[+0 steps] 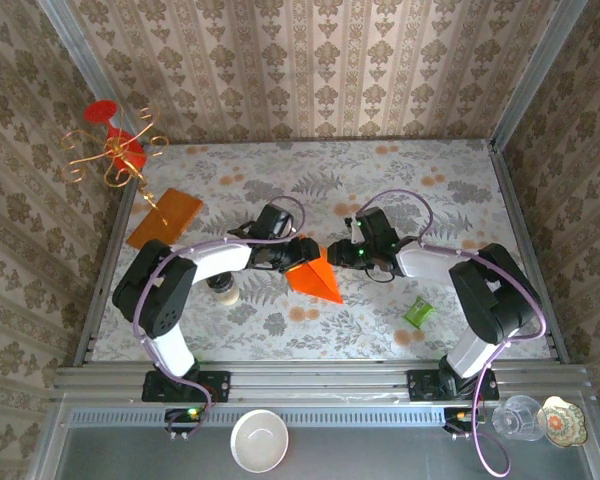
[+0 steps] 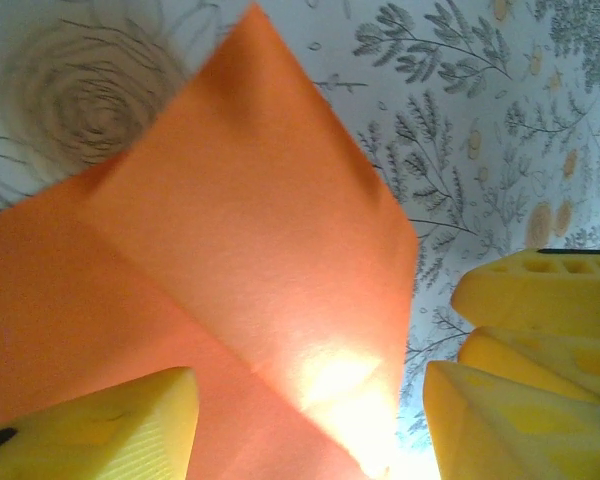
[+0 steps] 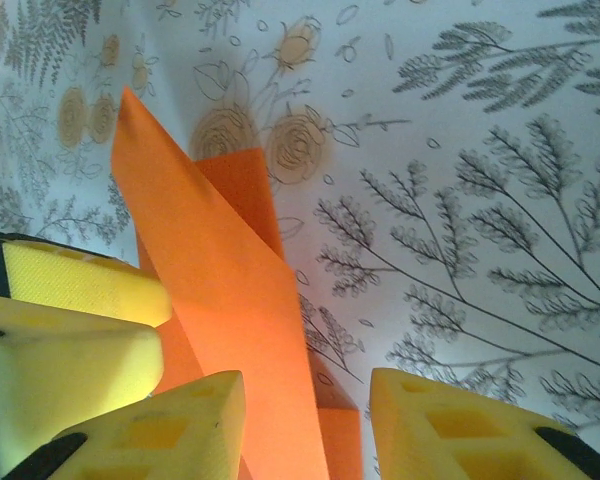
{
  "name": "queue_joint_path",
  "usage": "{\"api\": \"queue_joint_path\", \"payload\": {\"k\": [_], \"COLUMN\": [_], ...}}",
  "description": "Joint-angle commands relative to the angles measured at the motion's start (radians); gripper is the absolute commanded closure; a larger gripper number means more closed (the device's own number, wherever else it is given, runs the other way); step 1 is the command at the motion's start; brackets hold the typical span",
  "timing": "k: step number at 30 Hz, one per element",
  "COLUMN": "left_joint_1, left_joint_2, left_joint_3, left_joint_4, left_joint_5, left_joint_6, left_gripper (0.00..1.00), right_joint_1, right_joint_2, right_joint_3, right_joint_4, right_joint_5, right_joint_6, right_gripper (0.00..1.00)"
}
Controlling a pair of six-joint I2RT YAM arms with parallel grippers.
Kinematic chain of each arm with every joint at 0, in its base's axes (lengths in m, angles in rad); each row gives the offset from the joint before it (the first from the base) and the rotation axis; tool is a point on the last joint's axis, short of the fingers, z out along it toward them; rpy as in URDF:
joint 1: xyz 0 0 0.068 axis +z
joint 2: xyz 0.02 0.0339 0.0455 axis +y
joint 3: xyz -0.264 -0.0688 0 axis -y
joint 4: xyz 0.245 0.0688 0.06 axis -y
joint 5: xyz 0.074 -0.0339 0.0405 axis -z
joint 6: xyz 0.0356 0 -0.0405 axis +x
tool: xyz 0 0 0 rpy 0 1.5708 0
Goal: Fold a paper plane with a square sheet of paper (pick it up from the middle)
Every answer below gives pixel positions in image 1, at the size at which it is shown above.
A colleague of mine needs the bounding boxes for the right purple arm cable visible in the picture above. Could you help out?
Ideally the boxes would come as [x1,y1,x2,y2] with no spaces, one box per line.
[359,189,548,477]

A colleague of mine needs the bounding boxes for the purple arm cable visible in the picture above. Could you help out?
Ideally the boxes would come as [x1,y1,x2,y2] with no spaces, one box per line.
[359,189,548,477]
[134,195,308,439]

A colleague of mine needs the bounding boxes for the glass jar with black lid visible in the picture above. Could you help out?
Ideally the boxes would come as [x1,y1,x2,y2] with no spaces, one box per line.
[206,273,242,307]

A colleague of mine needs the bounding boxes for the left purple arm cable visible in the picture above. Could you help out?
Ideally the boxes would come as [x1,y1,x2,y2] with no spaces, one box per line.
[134,195,308,439]

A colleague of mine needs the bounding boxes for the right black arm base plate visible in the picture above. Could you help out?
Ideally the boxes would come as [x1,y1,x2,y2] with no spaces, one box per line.
[406,367,500,402]

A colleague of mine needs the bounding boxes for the gold wire curl stand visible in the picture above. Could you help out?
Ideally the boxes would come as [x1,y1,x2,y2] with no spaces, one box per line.
[59,106,171,227]

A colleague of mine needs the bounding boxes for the right small controller board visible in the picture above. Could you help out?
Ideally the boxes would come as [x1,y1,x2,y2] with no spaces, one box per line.
[443,406,488,442]

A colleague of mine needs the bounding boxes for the amber brown flat board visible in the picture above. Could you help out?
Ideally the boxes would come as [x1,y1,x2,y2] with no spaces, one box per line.
[125,187,205,251]

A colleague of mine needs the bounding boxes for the green snack packet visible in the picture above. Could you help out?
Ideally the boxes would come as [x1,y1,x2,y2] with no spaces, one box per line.
[402,295,436,330]

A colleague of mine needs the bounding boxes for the red wine glass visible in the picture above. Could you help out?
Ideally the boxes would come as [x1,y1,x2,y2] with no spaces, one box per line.
[83,99,148,172]

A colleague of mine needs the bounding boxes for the white bowl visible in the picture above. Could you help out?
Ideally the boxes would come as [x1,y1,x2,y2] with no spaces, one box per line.
[229,408,290,475]

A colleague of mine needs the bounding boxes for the grey slotted cable duct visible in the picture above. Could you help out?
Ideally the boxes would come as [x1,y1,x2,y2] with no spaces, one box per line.
[64,405,496,428]

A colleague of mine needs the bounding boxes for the clear glass cup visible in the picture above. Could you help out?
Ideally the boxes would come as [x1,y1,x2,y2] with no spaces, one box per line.
[490,394,548,443]

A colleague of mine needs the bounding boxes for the left small controller board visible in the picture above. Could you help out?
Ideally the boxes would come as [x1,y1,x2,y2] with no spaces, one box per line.
[164,406,205,443]

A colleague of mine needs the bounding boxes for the aluminium corner post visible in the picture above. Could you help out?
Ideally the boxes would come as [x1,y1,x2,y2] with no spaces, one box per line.
[36,0,127,142]
[488,0,590,152]

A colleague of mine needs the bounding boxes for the small controller board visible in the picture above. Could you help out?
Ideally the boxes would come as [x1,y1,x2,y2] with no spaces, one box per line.
[443,406,488,442]
[164,406,205,443]

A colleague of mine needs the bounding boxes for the small patterned dish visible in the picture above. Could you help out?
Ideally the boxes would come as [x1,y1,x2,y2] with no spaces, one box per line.
[536,395,590,448]

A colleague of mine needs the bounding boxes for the aluminium table side rail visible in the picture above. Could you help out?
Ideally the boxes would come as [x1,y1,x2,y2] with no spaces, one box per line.
[489,141,572,365]
[71,183,139,367]

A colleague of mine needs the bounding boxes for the long aluminium base rail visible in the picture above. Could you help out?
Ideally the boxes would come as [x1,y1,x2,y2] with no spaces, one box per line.
[52,361,594,402]

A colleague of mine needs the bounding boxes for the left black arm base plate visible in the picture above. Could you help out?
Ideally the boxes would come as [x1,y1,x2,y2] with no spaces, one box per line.
[140,370,233,404]

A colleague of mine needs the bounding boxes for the orange cloth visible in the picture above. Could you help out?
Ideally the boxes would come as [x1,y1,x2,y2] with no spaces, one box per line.
[285,234,345,306]

